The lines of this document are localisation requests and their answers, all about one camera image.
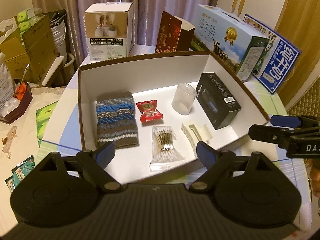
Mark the clear plastic cup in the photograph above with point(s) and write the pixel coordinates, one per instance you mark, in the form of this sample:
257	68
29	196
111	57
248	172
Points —
184	98

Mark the black product box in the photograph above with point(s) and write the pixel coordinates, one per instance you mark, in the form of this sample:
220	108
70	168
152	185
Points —
216	100

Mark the white paper hanger box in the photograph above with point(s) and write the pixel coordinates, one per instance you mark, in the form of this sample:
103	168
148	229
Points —
9	29

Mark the green milk carton box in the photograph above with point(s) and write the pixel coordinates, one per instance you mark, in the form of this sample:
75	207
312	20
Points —
234	42

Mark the dark red gift box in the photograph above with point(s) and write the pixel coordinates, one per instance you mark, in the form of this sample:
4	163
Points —
175	34

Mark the knitted striped cloth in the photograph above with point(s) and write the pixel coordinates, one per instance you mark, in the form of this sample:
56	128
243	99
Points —
116	120

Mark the red snack packet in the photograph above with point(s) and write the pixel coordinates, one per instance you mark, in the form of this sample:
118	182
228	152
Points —
149	111

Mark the cotton swab bag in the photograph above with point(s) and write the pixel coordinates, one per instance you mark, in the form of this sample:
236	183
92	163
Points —
164	154

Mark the blue milk carton box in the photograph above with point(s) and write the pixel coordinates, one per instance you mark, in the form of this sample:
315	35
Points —
277	60

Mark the brown cardboard carton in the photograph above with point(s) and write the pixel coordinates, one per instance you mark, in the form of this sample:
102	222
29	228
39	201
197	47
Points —
31	55

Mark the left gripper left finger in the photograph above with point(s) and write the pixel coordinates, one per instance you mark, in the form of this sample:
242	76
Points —
93	164

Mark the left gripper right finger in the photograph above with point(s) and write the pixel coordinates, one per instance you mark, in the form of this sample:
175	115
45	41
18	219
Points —
216	163

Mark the quilted chair cushion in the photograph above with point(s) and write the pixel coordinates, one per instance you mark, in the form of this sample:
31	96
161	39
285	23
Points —
309	103

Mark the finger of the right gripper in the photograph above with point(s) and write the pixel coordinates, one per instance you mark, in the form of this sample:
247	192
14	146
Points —
299	121
275	135

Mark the white humidifier box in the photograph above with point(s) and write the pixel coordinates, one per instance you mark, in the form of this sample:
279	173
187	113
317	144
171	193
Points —
108	29

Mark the white hair claw clip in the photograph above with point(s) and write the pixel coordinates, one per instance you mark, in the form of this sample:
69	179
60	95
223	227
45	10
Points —
195	133

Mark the green tissue packs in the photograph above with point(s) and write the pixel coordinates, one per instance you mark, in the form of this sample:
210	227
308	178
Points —
28	17

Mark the brown cardboard storage box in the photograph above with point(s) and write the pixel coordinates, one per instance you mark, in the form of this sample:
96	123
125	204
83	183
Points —
155	77

